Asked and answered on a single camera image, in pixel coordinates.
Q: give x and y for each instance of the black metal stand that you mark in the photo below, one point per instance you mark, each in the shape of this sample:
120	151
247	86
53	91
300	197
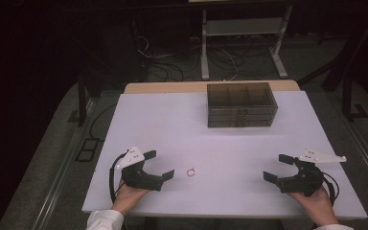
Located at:
348	99
82	102

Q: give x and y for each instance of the grey metal desk frame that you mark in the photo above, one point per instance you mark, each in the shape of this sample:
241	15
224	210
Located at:
242	27

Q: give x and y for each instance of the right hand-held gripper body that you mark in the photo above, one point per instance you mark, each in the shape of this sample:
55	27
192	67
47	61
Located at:
306	182

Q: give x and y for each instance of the black floor socket plate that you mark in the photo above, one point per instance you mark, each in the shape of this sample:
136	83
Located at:
87	149

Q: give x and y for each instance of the person's left hand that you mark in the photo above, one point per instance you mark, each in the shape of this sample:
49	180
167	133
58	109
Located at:
127	198

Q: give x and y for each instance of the smoky transparent drawer box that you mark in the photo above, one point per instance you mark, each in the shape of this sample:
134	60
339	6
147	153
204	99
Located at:
241	96

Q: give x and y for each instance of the wooden table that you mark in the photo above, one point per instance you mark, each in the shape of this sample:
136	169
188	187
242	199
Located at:
166	87

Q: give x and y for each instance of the white board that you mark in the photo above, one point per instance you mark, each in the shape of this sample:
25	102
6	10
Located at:
204	147

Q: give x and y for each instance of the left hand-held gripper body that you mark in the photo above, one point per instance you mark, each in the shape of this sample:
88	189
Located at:
139	180

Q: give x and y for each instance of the person's right hand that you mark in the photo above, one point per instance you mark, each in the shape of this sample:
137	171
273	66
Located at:
317	207

